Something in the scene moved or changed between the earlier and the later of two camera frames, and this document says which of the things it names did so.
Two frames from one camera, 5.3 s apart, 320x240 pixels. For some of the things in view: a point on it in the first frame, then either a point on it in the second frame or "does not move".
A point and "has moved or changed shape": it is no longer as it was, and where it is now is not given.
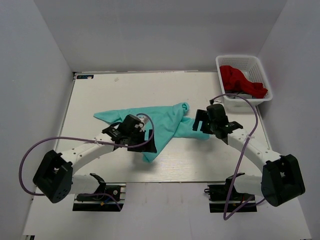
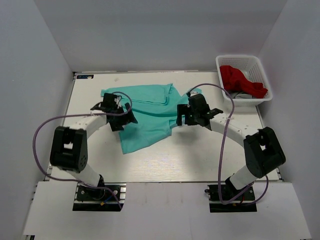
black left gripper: (150, 148) → (117, 126)
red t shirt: (234, 80) does not move
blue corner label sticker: (85, 76) does not move
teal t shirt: (166, 121) has moved or changed shape
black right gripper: (203, 118) → (181, 109)
